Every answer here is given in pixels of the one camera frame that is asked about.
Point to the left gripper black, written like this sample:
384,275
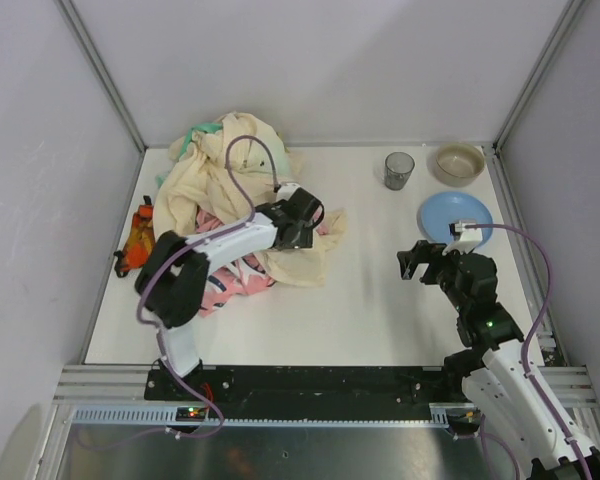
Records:
303,229

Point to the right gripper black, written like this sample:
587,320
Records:
427,258

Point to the pink patterned cloth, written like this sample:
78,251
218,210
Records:
255,273

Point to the cream yellow cloth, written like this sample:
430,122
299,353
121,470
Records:
195,198

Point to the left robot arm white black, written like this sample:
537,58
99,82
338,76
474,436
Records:
172,282

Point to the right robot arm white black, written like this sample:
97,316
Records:
494,371

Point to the mint green cloth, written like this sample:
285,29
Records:
208,141

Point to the orange black patterned cloth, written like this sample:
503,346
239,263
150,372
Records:
139,243

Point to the light blue plate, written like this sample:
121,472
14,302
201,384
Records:
442,209

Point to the dark glass cup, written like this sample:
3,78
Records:
398,167

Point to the beige ceramic bowl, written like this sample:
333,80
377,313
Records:
458,164

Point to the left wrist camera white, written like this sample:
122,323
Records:
285,190

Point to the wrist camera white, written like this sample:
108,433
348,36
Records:
285,190
466,237

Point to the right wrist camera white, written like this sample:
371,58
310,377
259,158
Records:
466,237

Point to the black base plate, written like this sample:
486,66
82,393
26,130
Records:
308,389

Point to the grey cable duct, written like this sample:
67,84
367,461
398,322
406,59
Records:
432,416

